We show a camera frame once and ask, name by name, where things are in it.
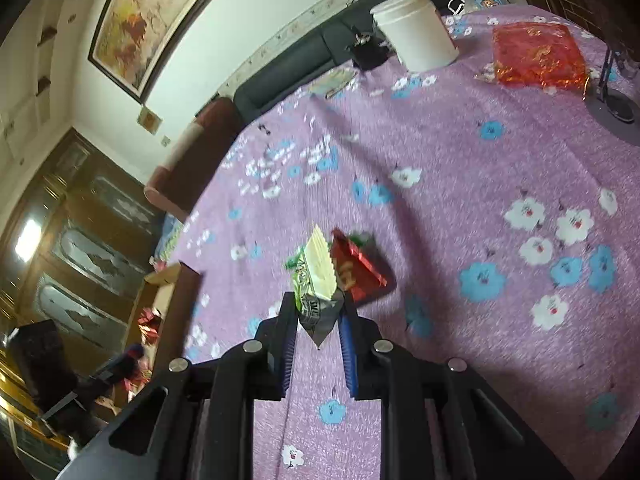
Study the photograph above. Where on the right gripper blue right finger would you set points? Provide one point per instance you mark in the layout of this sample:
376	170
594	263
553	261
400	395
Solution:
378	369

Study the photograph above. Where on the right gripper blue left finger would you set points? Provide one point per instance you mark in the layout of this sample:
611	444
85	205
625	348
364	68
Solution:
259	369

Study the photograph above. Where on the green white snack packet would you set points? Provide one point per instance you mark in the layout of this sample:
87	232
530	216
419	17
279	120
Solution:
318	296

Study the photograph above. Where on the green candy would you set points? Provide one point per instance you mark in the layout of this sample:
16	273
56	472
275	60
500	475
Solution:
363	240

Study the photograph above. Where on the red gold triangular snack bag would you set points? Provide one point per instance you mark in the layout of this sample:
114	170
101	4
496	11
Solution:
149	322

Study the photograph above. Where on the cardboard tray box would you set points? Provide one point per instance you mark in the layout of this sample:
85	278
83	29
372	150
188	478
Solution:
172	291

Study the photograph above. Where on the blue green blanket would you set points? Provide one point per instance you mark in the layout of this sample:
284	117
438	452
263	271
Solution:
171	231

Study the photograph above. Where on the purple floral tablecloth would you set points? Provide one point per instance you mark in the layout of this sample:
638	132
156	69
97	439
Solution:
509	217

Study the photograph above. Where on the brown armchair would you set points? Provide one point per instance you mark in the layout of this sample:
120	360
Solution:
179	181

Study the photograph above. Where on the dark wooden cabinet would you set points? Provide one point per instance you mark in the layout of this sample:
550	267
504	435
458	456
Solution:
76	249

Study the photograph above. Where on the booklet on table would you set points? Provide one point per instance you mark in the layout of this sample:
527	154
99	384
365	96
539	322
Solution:
332	82

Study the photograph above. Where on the black leather sofa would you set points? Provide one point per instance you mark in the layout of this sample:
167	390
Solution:
321	49

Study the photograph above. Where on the small black object on table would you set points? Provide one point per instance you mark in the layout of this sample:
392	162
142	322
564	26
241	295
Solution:
367	52

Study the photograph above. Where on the white plastic jar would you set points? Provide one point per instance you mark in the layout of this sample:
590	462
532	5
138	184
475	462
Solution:
416	32

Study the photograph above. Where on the red foil gift bag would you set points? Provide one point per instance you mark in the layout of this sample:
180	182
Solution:
529	54

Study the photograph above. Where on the black stand base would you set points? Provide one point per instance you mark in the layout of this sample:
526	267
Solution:
610	108

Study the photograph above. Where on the framed painting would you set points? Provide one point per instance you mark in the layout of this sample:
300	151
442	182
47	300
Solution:
134	39

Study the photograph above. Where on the yellow wall plaque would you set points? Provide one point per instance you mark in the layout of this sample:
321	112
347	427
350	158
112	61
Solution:
149	121

